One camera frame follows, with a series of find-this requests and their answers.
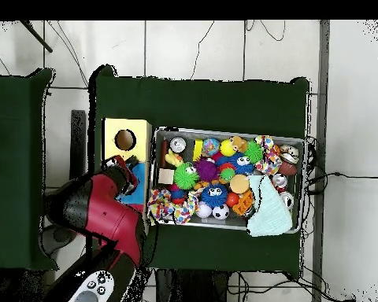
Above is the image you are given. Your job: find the black cable with plug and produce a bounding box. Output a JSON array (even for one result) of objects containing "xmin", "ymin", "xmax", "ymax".
[{"xmin": 305, "ymin": 171, "xmax": 378, "ymax": 194}]

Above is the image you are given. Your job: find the mint waffle cloth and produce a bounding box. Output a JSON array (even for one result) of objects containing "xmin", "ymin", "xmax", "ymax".
[{"xmin": 246, "ymin": 174, "xmax": 295, "ymax": 238}]

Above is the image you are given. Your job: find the silver drink can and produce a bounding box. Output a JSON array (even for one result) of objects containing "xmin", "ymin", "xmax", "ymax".
[{"xmin": 169, "ymin": 137, "xmax": 187, "ymax": 153}]

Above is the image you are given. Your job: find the black upright stand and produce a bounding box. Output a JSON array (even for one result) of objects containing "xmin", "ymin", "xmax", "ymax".
[{"xmin": 69, "ymin": 109, "xmax": 87, "ymax": 180}]

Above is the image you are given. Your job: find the brown teddy bear plush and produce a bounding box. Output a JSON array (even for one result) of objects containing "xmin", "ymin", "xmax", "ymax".
[{"xmin": 229, "ymin": 135, "xmax": 250, "ymax": 154}]

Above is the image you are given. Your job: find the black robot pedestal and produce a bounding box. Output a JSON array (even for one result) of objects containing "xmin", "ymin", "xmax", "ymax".
[{"xmin": 155, "ymin": 268, "xmax": 231, "ymax": 302}]

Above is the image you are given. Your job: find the green fuzzy googly-eyed toy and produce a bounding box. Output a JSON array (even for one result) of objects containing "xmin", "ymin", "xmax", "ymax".
[{"xmin": 172, "ymin": 162, "xmax": 200, "ymax": 190}]

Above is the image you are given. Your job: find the metal mesh bin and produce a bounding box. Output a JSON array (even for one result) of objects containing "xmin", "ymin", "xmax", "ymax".
[{"xmin": 146, "ymin": 126, "xmax": 306, "ymax": 234}]

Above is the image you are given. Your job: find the dark green tablecloth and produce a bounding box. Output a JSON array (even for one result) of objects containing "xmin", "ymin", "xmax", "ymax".
[{"xmin": 86, "ymin": 64, "xmax": 310, "ymax": 274}]

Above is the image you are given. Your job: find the wooden three-hole box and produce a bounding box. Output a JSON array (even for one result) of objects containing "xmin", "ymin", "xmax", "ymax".
[{"xmin": 101, "ymin": 117, "xmax": 153, "ymax": 218}]

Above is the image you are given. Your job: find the grey rounded base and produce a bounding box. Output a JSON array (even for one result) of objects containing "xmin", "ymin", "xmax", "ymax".
[{"xmin": 39, "ymin": 224, "xmax": 77, "ymax": 257}]

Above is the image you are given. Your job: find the black rod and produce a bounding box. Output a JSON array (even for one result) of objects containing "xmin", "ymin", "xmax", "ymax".
[{"xmin": 20, "ymin": 20, "xmax": 54, "ymax": 53}]

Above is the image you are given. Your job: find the orange plastic block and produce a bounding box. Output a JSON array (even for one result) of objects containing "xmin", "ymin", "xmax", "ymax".
[{"xmin": 232, "ymin": 190, "xmax": 256, "ymax": 216}]

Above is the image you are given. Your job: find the globe print ball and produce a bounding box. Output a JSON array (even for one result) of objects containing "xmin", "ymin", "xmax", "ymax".
[{"xmin": 202, "ymin": 137, "xmax": 221, "ymax": 156}]

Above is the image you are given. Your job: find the purple spiky rubber toy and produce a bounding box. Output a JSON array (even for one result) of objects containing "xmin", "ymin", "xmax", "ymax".
[{"xmin": 195, "ymin": 157, "xmax": 220, "ymax": 182}]

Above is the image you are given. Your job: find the polka-dot colourful cloth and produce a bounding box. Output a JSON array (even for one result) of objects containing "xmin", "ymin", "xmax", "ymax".
[
  {"xmin": 146, "ymin": 188, "xmax": 174, "ymax": 221},
  {"xmin": 254, "ymin": 134, "xmax": 284, "ymax": 176},
  {"xmin": 172, "ymin": 190, "xmax": 201, "ymax": 225}
]

